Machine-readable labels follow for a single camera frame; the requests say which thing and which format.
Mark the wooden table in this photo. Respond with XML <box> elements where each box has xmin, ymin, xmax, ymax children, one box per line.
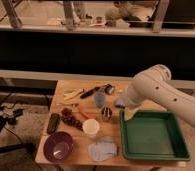
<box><xmin>36</xmin><ymin>80</ymin><xmax>186</xmax><ymax>168</ymax></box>

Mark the yellow banana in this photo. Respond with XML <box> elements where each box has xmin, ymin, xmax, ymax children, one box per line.
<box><xmin>63</xmin><ymin>89</ymin><xmax>84</xmax><ymax>101</ymax></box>

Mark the small black silver object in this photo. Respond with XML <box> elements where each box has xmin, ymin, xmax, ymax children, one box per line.
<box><xmin>105</xmin><ymin>84</ymin><xmax>115</xmax><ymax>95</ymax></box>

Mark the blue sponge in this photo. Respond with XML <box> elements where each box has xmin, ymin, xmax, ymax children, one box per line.
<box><xmin>115</xmin><ymin>98</ymin><xmax>125</xmax><ymax>108</ymax></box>

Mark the black white striped ball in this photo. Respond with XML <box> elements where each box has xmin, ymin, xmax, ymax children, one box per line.
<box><xmin>101</xmin><ymin>107</ymin><xmax>112</xmax><ymax>121</ymax></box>

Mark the white paper cup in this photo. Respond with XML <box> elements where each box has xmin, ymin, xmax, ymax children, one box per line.
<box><xmin>82</xmin><ymin>119</ymin><xmax>100</xmax><ymax>139</ymax></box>

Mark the dark red grape bunch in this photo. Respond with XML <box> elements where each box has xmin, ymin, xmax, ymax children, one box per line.
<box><xmin>61</xmin><ymin>108</ymin><xmax>82</xmax><ymax>130</ymax></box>

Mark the green plastic tray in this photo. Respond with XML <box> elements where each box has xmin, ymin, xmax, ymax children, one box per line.
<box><xmin>119</xmin><ymin>110</ymin><xmax>191</xmax><ymax>161</ymax></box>

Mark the light blue cloth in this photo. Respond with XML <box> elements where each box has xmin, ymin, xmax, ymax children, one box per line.
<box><xmin>87</xmin><ymin>136</ymin><xmax>118</xmax><ymax>162</ymax></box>

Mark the blue grey cup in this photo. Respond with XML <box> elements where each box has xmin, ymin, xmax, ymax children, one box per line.
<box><xmin>94</xmin><ymin>92</ymin><xmax>106</xmax><ymax>108</ymax></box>

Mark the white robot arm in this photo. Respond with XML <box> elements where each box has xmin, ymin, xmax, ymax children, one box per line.
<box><xmin>121</xmin><ymin>64</ymin><xmax>195</xmax><ymax>128</ymax></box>

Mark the black remote control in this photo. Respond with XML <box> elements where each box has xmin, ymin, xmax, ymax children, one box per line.
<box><xmin>47</xmin><ymin>113</ymin><xmax>59</xmax><ymax>134</ymax></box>

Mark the orange handled tool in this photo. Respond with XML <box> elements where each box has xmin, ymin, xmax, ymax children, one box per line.
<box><xmin>78</xmin><ymin>107</ymin><xmax>95</xmax><ymax>119</ymax></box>

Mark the purple bowl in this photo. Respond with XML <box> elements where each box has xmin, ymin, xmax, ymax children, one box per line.
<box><xmin>43</xmin><ymin>131</ymin><xmax>74</xmax><ymax>163</ymax></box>

